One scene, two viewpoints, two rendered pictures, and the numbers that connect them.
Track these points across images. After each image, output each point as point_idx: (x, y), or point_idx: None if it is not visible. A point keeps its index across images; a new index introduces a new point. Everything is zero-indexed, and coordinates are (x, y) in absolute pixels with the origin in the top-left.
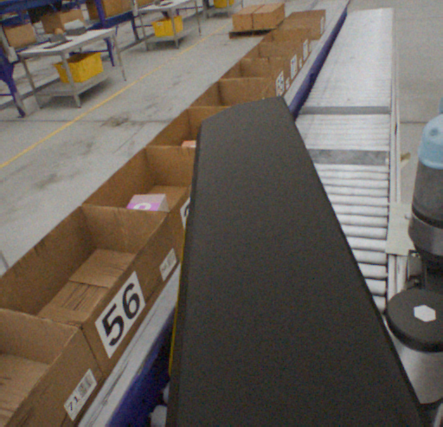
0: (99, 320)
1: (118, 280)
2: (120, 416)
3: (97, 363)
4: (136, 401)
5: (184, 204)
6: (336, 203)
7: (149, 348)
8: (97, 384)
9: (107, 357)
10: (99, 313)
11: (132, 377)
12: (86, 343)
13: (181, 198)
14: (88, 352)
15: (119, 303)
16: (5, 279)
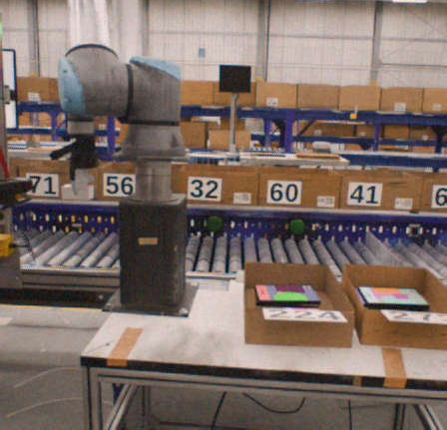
0: (106, 175)
1: (124, 170)
2: (84, 209)
3: (98, 191)
4: (102, 224)
5: (195, 178)
6: (307, 262)
7: (113, 204)
8: (93, 199)
9: (103, 194)
10: (107, 172)
11: (98, 204)
12: (96, 177)
13: (193, 172)
14: (96, 182)
15: (120, 180)
16: (129, 165)
